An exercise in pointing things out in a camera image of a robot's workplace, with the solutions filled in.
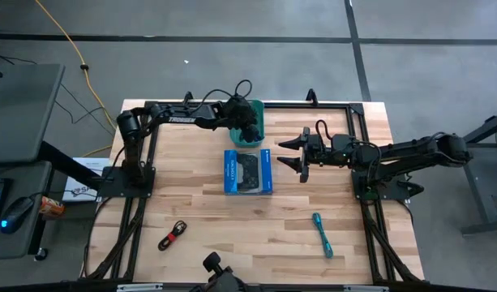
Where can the black aluminium table frame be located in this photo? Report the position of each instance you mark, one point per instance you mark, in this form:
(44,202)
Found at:
(296,105)

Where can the teal plastic bin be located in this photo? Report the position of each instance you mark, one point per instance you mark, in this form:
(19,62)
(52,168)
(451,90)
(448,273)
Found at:
(236,142)

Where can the blue game controller box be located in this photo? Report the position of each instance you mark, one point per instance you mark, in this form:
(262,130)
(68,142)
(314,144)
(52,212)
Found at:
(232,172)

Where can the grey standing desk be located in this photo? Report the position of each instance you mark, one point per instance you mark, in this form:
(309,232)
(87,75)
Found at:
(21,113)

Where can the black computer mouse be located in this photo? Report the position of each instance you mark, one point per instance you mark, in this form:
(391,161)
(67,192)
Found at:
(15,213)

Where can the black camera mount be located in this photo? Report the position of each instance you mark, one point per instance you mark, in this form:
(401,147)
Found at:
(221,280)

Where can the silver aluminium bracket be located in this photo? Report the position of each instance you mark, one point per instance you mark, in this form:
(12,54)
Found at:
(365,288)
(138,287)

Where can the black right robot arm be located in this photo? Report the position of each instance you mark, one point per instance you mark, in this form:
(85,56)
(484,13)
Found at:
(410,150)

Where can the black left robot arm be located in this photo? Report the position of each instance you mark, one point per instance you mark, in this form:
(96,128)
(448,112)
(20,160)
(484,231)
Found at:
(183,118)

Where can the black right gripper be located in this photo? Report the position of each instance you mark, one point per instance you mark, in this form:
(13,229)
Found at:
(319,152)

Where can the white printed box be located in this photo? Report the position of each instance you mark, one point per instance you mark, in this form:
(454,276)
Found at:
(82,178)

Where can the orange can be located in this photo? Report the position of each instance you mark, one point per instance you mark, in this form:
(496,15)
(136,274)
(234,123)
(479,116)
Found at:
(52,207)

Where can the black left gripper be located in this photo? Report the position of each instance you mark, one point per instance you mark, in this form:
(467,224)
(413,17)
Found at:
(238,111)

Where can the black desk frame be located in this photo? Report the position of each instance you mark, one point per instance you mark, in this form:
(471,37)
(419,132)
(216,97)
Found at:
(481,190)

